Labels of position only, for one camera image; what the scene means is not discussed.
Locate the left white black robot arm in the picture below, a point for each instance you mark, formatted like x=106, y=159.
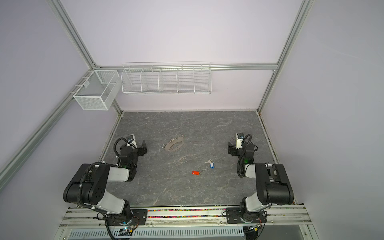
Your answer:
x=87, y=189

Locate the metal keyring with shoe plate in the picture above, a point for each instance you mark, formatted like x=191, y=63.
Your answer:
x=174, y=145

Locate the white mesh box basket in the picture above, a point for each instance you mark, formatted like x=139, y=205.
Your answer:
x=99, y=90

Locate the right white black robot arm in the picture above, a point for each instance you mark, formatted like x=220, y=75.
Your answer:
x=272, y=182

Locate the white vented cable duct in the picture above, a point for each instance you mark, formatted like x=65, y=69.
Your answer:
x=160, y=233

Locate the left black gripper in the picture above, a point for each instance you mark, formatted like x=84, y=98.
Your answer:
x=141, y=149

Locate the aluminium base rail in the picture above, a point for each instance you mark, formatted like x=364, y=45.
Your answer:
x=212, y=216

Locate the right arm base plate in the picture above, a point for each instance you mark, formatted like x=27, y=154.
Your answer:
x=236, y=215

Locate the white wire basket long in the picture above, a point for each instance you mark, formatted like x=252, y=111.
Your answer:
x=167, y=78

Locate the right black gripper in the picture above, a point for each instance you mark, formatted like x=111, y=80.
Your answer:
x=232, y=148

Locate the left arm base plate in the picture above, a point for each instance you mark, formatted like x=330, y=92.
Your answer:
x=136, y=217

